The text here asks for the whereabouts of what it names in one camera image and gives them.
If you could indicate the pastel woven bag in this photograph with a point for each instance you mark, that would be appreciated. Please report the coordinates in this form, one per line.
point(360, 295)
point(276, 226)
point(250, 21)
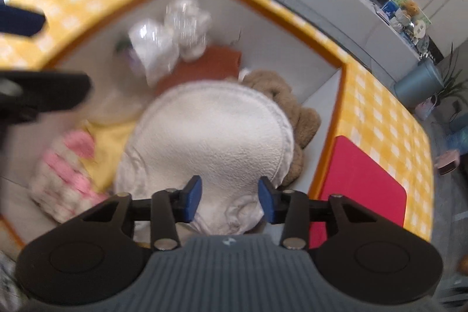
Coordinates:
point(426, 108)

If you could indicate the brown teddy bear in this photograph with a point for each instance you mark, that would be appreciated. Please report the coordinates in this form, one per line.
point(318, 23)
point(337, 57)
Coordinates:
point(407, 14)

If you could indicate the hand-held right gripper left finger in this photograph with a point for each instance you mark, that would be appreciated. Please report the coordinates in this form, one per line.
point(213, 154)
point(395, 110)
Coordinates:
point(193, 197)

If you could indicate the white padded cloth bundle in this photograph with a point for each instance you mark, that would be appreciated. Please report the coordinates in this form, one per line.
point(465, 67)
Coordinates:
point(151, 47)

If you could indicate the pink space heater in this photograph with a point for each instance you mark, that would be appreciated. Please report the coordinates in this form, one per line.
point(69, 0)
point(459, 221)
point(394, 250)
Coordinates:
point(448, 163)

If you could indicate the red box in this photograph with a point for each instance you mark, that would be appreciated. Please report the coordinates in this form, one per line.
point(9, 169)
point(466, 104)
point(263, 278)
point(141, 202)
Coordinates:
point(358, 184)

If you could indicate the teddy bear display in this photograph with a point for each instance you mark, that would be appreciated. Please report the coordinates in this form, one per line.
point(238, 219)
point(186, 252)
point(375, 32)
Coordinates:
point(395, 1)

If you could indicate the orange cardboard box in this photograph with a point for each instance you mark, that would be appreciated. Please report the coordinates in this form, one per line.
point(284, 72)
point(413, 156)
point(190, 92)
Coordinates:
point(321, 92)

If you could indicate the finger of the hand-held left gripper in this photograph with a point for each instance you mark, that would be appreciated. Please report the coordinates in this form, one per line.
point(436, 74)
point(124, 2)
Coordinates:
point(47, 91)
point(18, 22)

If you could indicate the yellow cloth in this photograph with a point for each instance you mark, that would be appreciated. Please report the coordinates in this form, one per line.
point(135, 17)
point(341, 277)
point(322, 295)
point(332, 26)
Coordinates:
point(109, 147)

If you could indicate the tall leafy potted plant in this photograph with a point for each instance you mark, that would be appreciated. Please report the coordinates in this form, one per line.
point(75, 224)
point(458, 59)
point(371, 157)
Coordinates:
point(453, 74)

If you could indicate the blue-grey trash can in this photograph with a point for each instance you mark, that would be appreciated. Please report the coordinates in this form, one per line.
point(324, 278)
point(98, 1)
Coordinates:
point(418, 83)

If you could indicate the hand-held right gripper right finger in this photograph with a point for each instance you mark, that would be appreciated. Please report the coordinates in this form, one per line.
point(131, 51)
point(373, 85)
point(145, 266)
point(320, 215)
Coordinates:
point(266, 200)

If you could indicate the round white hand fan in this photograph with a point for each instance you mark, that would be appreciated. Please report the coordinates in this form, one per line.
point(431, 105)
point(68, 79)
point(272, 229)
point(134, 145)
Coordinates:
point(419, 27)

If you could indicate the yellow checked blanket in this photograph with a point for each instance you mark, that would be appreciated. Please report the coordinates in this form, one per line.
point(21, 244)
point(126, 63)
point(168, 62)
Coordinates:
point(384, 107)

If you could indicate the brown felt piece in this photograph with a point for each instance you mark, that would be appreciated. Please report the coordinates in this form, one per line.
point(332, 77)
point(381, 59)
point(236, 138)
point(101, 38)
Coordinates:
point(208, 65)

